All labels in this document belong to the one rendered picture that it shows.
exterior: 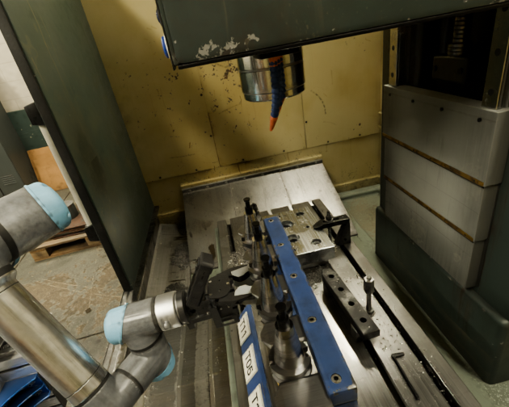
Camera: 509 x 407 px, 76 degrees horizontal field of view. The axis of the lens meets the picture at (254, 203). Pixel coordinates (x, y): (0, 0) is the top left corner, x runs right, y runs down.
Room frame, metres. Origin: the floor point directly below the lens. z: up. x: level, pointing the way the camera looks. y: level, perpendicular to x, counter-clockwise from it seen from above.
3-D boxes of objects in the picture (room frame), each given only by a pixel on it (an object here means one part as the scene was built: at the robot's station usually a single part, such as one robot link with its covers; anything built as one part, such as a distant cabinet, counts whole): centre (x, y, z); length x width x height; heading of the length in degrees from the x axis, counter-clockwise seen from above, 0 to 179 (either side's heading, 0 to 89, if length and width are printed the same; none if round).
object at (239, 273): (0.57, 0.03, 1.17); 0.09 x 0.03 x 0.06; 108
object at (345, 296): (0.66, -0.20, 0.93); 0.26 x 0.05 x 0.06; 9
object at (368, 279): (0.65, -0.26, 0.96); 0.03 x 0.03 x 0.13
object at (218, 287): (0.52, 0.13, 1.16); 0.12 x 0.08 x 0.09; 94
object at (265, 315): (0.42, 0.00, 1.21); 0.06 x 0.06 x 0.03
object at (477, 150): (0.89, -0.55, 1.16); 0.48 x 0.05 x 0.51; 4
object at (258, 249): (0.53, 0.01, 1.26); 0.04 x 0.04 x 0.07
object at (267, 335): (0.37, 0.00, 1.21); 0.07 x 0.05 x 0.01; 94
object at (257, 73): (0.86, -0.10, 1.56); 0.16 x 0.16 x 0.12
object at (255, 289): (0.48, 0.00, 1.21); 0.07 x 0.05 x 0.01; 94
